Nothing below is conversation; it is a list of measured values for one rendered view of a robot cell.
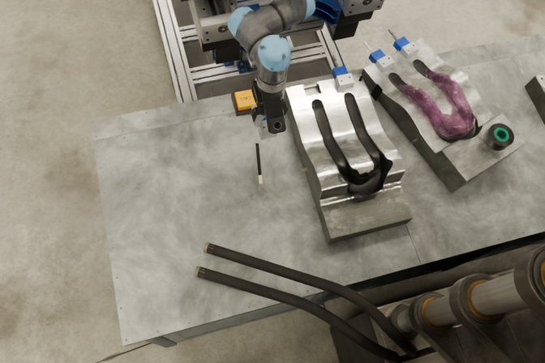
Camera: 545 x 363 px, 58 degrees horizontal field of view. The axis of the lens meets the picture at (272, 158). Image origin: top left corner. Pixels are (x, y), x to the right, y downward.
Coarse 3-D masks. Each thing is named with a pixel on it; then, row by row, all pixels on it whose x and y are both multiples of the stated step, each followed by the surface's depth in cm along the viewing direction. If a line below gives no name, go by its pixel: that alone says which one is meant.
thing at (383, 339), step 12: (492, 276) 149; (444, 288) 146; (408, 300) 144; (384, 312) 142; (372, 324) 146; (384, 336) 140; (420, 336) 140; (396, 348) 139; (420, 348) 139; (432, 348) 142; (384, 360) 142; (408, 360) 140; (420, 360) 138; (432, 360) 138; (444, 360) 138
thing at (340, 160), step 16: (352, 96) 158; (320, 112) 156; (352, 112) 157; (320, 128) 154; (336, 144) 151; (368, 144) 150; (336, 160) 146; (384, 160) 145; (352, 176) 144; (368, 176) 142; (384, 176) 143; (352, 192) 145; (368, 192) 146
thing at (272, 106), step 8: (264, 96) 129; (272, 96) 129; (280, 96) 130; (264, 104) 129; (272, 104) 130; (280, 104) 130; (264, 112) 131; (272, 112) 130; (280, 112) 130; (272, 120) 130; (280, 120) 131; (272, 128) 130; (280, 128) 131
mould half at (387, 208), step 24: (288, 96) 156; (312, 96) 157; (336, 96) 158; (360, 96) 158; (312, 120) 154; (336, 120) 155; (312, 144) 151; (360, 144) 150; (384, 144) 149; (312, 168) 145; (336, 168) 143; (360, 168) 143; (312, 192) 152; (336, 192) 144; (384, 192) 149; (336, 216) 145; (360, 216) 145; (384, 216) 146; (408, 216) 146; (336, 240) 146
